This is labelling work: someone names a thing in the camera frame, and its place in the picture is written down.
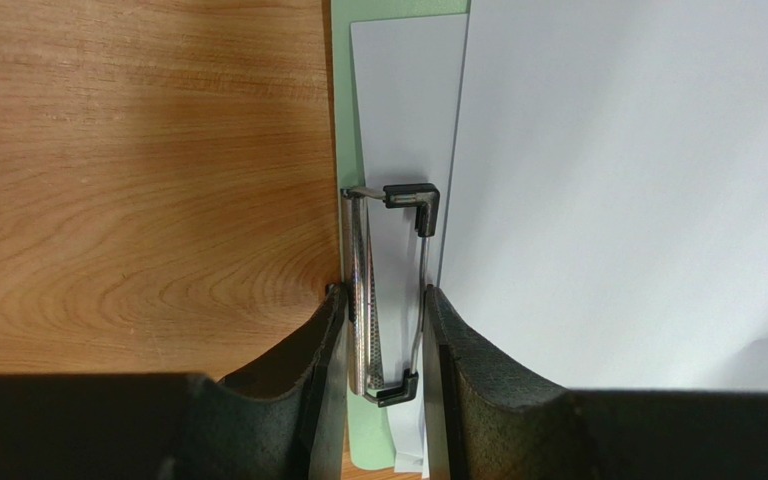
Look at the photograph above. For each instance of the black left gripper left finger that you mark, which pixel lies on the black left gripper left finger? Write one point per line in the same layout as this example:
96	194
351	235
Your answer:
281	416

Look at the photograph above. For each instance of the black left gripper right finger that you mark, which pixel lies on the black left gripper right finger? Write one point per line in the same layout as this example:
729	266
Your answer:
489	417

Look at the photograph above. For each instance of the green clipboard folder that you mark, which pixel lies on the green clipboard folder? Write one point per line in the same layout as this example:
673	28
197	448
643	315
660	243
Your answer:
371	454

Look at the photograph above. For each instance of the silver metal folder clip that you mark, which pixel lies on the silver metal folder clip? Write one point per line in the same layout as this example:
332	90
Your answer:
385	236

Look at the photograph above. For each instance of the white paper sheet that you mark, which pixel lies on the white paper sheet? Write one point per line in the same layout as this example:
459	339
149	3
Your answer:
608	214

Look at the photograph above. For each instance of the printed white document sheet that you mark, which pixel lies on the printed white document sheet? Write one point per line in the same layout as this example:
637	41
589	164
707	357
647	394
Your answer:
407	76

